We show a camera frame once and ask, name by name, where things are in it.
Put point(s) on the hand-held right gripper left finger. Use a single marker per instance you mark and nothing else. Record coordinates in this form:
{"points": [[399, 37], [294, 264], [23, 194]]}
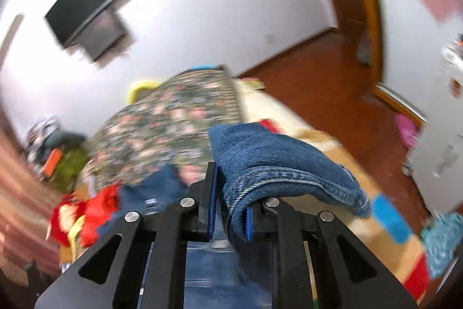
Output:
{"points": [[212, 202]]}

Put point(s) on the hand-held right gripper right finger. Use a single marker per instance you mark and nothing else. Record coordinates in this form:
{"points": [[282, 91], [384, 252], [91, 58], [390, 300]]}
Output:
{"points": [[249, 224]]}

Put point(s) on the teal cloth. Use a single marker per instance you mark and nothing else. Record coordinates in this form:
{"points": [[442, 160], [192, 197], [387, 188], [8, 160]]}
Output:
{"points": [[439, 244]]}

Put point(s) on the pink item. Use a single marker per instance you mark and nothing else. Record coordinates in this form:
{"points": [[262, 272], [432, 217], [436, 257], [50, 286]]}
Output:
{"points": [[408, 131]]}

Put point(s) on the red cloth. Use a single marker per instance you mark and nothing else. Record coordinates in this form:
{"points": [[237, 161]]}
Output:
{"points": [[97, 211]]}

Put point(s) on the yellow plush item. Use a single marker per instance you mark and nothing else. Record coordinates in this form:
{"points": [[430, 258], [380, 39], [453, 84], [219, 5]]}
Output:
{"points": [[139, 86]]}

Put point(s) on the pile of clutter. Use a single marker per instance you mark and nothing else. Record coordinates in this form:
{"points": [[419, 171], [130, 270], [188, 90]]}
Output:
{"points": [[41, 135]]}

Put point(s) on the floral blanket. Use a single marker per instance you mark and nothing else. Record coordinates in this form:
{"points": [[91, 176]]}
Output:
{"points": [[162, 120]]}

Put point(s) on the white cabinet door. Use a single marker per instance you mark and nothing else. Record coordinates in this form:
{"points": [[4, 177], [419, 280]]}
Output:
{"points": [[439, 135]]}

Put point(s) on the green patterned cloth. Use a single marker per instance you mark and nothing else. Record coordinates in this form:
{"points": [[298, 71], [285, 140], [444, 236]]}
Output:
{"points": [[72, 167]]}

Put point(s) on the grey cushion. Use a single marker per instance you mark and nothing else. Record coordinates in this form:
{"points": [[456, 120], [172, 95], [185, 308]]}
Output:
{"points": [[67, 140]]}

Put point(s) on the colourful patterned bedsheet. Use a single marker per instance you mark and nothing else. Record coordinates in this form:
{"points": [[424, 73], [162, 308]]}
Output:
{"points": [[361, 169]]}

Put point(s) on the black wall television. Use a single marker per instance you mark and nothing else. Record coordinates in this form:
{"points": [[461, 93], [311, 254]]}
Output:
{"points": [[83, 5]]}

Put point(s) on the blue denim jeans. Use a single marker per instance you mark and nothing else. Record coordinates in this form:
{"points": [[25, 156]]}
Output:
{"points": [[271, 164]]}

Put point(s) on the orange box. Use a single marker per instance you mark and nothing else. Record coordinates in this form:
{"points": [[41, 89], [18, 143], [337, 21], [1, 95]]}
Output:
{"points": [[51, 164]]}

